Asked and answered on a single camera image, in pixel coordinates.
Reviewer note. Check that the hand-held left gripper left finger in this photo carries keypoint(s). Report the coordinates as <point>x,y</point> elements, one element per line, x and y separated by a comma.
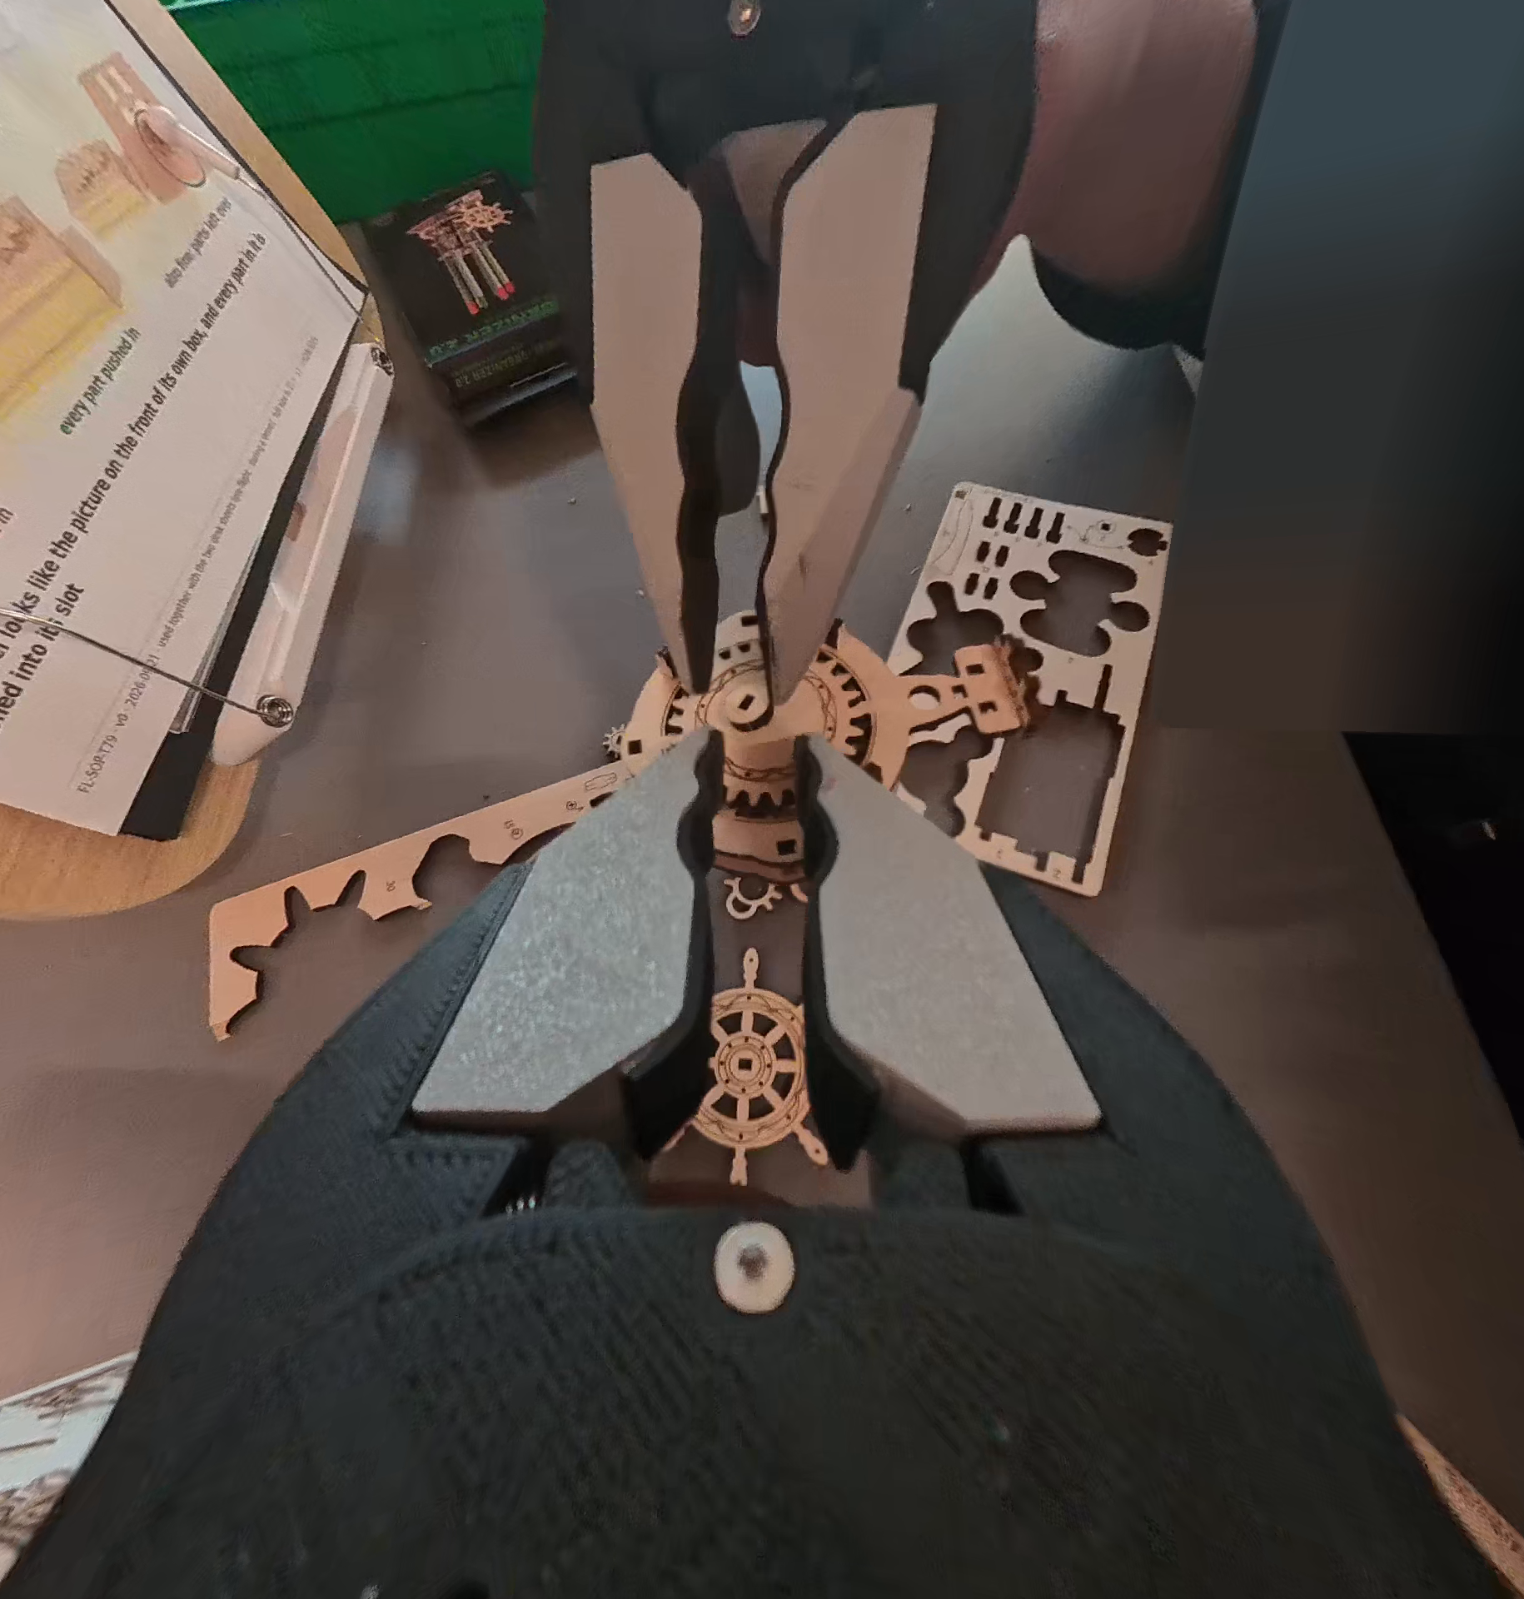
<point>562,978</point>

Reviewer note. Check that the long wooden scrap strip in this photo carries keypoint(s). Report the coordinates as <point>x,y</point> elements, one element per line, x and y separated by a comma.
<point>510,831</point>

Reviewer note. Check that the printed instruction poster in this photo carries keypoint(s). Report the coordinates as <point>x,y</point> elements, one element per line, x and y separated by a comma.
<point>147,440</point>

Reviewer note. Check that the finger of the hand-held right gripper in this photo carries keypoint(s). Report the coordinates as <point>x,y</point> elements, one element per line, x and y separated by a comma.
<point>851,353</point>
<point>645,373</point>

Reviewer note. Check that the person's right forearm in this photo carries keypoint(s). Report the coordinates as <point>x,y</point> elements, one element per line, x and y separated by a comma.
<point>1134,127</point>

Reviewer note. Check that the wooden ship wheel part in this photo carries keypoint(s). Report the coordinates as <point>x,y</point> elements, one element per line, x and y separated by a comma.
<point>748,1065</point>

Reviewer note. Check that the black kit box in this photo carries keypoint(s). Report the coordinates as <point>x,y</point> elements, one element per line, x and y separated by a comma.
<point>462,289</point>

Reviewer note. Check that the white assembly booklet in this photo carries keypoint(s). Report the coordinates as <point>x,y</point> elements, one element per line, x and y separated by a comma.
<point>12,1474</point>

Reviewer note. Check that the round wooden gear model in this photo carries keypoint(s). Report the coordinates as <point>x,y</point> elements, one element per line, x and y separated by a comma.
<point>857,718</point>

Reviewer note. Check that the small notched wooden part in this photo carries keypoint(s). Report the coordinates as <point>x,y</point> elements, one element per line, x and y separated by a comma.
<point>991,688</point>

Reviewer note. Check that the green plastic bin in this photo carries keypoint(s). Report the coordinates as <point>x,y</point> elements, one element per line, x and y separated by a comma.
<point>374,97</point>

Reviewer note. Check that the rectangular wooden cut-out sheet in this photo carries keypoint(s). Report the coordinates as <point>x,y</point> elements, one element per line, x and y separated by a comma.
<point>1061,688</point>

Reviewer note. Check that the black backing sheet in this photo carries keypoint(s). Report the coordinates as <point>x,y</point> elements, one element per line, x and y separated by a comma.
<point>182,773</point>

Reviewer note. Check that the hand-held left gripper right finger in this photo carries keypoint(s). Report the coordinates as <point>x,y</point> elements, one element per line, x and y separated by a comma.
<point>925,986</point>

